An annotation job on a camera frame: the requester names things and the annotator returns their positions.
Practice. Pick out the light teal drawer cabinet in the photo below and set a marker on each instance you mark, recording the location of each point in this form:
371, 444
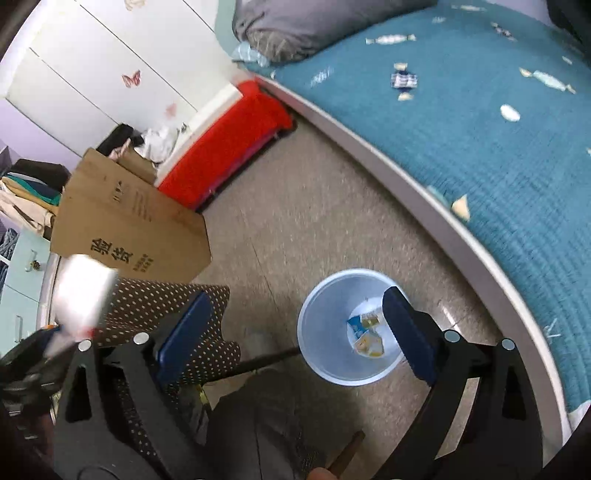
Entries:
23, 286

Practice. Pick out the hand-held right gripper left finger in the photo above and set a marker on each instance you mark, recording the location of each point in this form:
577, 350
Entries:
182, 337

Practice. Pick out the brown wooden stick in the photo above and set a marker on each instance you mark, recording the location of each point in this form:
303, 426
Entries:
348, 452

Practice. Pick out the light blue plastic bin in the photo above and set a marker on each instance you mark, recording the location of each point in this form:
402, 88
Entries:
323, 323

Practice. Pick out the red covered low bench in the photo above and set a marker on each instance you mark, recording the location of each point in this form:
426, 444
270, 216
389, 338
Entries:
221, 147

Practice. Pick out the large cardboard box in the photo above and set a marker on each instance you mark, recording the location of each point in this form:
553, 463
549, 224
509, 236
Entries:
129, 221

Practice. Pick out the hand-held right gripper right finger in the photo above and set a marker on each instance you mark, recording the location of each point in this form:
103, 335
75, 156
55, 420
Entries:
408, 334

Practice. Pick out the blue white snack wrapper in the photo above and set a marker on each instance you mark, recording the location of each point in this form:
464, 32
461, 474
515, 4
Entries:
355, 325

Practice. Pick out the brown dotted round stool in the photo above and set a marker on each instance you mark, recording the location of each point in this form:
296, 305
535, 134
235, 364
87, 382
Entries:
138, 300

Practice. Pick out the small yellow wrapper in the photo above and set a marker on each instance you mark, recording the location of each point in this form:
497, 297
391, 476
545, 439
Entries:
370, 319

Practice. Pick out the black stool leg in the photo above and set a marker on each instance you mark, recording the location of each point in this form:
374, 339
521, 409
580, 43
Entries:
268, 359

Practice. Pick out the person's grey trouser leg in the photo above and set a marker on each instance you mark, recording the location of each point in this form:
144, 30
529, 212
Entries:
277, 424

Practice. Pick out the white paper wrapper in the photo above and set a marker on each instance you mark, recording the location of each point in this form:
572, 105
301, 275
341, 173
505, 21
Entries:
85, 295

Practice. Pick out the teal quilted bed mat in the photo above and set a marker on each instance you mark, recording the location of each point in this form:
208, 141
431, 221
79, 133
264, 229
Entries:
485, 152

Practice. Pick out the black garment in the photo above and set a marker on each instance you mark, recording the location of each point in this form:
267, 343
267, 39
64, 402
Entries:
570, 16

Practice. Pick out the dark pink butterfly sticker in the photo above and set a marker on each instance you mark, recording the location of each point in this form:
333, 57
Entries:
131, 79

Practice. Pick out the white plastic bag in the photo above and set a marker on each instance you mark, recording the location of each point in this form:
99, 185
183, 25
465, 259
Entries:
159, 143

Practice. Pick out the pile of folded clothes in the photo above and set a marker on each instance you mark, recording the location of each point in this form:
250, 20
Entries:
27, 194

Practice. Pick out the grey duvet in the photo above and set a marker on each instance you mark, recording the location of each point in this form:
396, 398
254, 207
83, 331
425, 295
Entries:
314, 23

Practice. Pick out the yellow white snack wrapper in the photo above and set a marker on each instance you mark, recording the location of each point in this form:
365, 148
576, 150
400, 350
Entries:
369, 345

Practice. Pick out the white wardrobe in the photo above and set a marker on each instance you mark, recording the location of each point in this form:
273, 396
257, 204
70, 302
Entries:
92, 55

